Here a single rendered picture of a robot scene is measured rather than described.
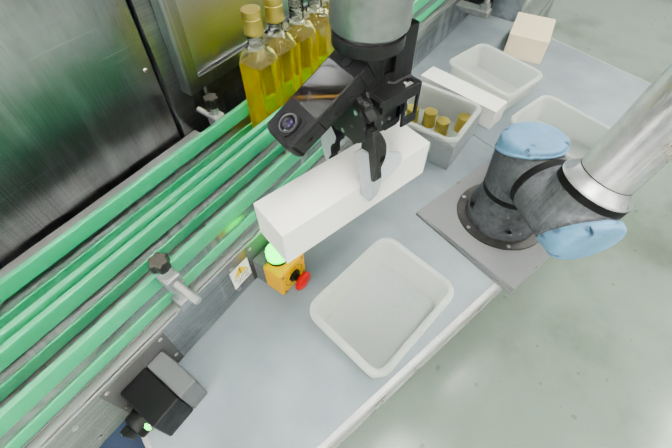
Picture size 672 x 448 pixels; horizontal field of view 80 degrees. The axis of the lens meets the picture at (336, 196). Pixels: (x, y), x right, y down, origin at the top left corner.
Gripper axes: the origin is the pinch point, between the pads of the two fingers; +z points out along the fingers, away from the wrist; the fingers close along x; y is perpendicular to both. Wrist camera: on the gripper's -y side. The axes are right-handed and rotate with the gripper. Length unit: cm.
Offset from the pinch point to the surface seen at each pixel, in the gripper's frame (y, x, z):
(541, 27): 106, 28, 27
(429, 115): 47, 22, 28
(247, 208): -8.1, 16.7, 16.4
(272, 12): 12.3, 35.3, -4.8
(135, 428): -38.9, 0.8, 27.9
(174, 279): -23.8, 9.3, 12.6
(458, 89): 62, 25, 28
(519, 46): 97, 29, 30
